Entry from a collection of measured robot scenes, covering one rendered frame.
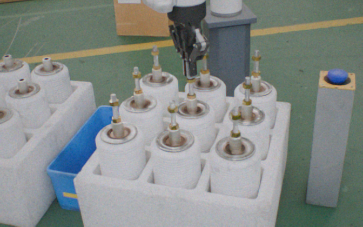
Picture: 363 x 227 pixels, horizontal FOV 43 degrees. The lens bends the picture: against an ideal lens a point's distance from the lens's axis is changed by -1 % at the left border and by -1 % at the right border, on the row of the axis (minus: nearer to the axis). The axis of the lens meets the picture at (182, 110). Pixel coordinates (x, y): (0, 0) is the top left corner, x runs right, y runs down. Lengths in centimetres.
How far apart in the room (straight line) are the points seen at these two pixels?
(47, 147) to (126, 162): 27
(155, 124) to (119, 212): 20
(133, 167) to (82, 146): 33
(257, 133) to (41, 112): 52
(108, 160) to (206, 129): 21
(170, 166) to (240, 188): 14
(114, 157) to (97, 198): 10
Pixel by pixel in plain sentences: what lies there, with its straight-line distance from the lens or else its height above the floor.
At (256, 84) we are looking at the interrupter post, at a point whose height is 27.
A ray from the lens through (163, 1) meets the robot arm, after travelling 83.
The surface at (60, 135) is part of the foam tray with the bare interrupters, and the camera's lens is 118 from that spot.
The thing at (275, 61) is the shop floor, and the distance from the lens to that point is 179.
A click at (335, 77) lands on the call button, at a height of 33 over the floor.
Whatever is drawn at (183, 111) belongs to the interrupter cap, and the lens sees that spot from 99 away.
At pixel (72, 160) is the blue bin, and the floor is 7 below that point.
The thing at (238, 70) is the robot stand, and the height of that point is 14.
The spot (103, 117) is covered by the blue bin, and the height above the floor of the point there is 9.
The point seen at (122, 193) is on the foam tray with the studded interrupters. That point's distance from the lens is 93.
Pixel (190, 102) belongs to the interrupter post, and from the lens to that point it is 98.
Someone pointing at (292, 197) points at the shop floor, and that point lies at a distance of 116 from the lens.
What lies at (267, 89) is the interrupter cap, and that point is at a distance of 107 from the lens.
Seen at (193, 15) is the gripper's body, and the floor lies 47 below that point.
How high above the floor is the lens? 77
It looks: 31 degrees down
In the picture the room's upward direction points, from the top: 4 degrees counter-clockwise
